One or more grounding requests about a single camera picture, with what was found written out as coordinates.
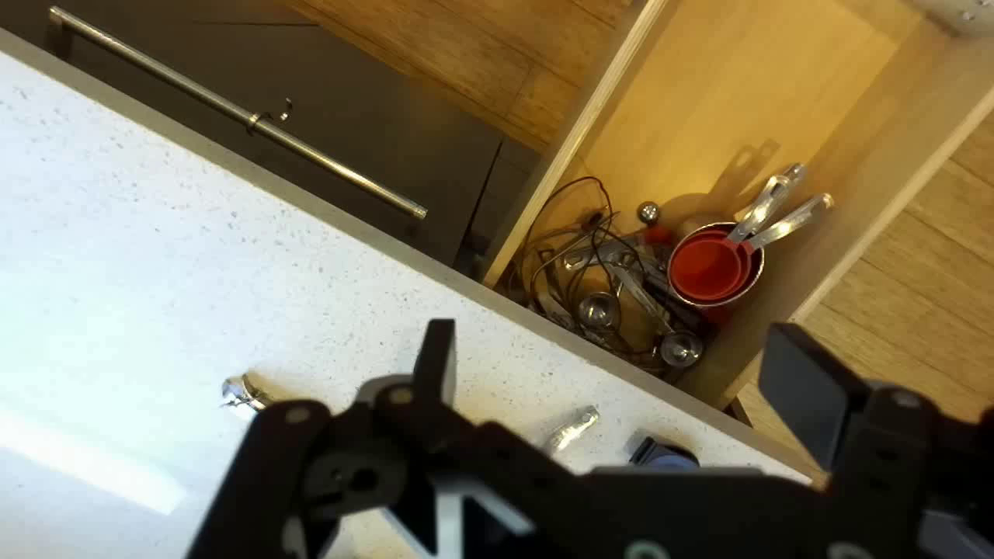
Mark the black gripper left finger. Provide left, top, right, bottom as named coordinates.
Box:
left=191, top=318, right=585, bottom=559

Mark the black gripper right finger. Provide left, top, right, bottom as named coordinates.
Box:
left=759, top=321, right=994, bottom=559

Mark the red bowl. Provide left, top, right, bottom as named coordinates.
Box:
left=667, top=190, right=835, bottom=303

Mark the wooden drawer box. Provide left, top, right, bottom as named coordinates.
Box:
left=478, top=0, right=994, bottom=414

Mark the red measuring cup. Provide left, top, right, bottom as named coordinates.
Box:
left=665, top=169, right=802, bottom=312

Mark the small steel utensil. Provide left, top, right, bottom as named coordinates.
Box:
left=219, top=370, right=280, bottom=416

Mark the dark kitchen cabinet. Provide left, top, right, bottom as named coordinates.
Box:
left=0, top=0, right=547, bottom=278

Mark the black wire whisk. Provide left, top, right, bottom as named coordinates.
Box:
left=515, top=170, right=648, bottom=334

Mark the steel cabinet bar handle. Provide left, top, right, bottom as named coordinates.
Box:
left=45, top=3, right=432, bottom=225

